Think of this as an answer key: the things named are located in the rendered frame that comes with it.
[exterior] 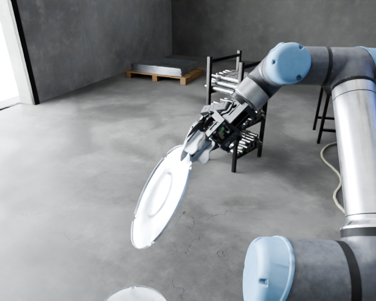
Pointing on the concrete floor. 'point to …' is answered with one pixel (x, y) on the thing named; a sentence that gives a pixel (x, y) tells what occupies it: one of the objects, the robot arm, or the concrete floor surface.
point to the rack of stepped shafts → (246, 146)
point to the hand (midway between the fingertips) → (185, 157)
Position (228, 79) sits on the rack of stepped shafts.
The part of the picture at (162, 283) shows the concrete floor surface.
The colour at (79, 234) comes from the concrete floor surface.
